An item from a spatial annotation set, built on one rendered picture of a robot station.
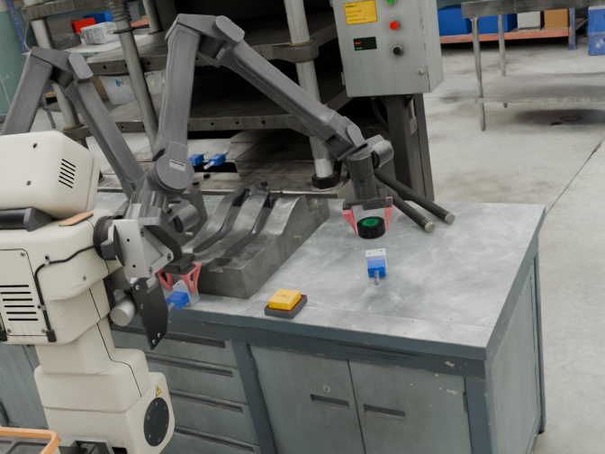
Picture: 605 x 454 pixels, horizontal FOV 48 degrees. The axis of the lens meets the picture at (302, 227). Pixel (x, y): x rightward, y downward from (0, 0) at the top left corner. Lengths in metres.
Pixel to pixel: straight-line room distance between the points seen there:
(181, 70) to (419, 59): 1.00
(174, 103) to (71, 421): 0.71
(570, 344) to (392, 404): 1.24
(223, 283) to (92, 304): 0.47
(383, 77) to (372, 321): 1.00
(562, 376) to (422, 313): 1.18
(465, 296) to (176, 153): 0.74
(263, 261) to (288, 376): 0.31
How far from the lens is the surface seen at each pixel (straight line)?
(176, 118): 1.40
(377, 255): 1.73
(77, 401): 1.53
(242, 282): 1.74
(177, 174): 1.32
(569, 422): 2.49
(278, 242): 1.86
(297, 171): 2.62
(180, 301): 1.77
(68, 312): 1.35
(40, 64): 1.75
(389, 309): 1.60
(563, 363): 2.74
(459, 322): 1.54
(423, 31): 2.24
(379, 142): 1.68
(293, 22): 2.25
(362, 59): 2.32
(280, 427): 1.99
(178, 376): 2.10
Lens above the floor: 1.65
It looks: 24 degrees down
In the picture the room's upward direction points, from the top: 11 degrees counter-clockwise
